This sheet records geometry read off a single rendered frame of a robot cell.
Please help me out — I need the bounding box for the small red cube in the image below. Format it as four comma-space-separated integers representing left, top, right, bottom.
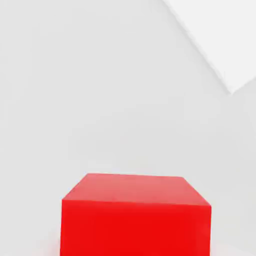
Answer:
59, 172, 212, 256

